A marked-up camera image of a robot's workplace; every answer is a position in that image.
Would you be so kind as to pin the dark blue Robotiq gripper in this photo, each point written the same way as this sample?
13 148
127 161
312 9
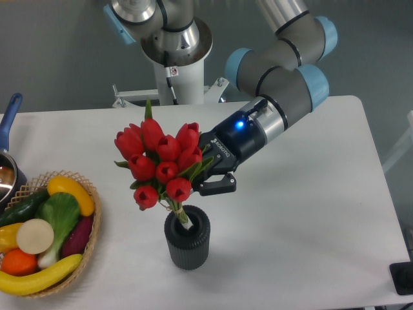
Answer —
236 139

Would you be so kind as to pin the red tulip bouquet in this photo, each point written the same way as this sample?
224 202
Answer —
164 167

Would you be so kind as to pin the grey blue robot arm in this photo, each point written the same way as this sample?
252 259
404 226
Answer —
283 81

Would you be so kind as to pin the dark grey ribbed vase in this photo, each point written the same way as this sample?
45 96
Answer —
188 249

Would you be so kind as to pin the purple sweet potato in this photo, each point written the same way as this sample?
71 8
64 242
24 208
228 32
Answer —
78 238

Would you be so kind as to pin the green bok choy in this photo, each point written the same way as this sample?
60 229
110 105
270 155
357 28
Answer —
62 212

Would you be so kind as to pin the yellow squash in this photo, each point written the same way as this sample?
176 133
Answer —
68 185

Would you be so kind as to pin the woven wicker basket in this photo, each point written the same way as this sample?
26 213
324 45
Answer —
40 183

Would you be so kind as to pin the black device at table edge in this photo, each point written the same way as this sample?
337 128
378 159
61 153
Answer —
401 274

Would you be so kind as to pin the white round radish slice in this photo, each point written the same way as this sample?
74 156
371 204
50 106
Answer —
35 236

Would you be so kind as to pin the dark green cucumber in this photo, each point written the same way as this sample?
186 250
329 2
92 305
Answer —
24 209

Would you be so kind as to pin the yellow bell pepper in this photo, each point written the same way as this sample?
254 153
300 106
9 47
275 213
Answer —
8 235

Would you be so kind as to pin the orange fruit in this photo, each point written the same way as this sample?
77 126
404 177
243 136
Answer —
19 263

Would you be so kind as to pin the yellow banana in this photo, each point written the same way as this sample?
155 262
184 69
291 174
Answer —
34 283

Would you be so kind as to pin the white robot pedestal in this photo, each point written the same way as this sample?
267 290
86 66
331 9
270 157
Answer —
178 60

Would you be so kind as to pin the white frame at right edge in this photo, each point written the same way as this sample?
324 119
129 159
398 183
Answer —
397 151

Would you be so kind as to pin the blue handled saucepan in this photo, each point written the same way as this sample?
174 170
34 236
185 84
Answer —
12 178

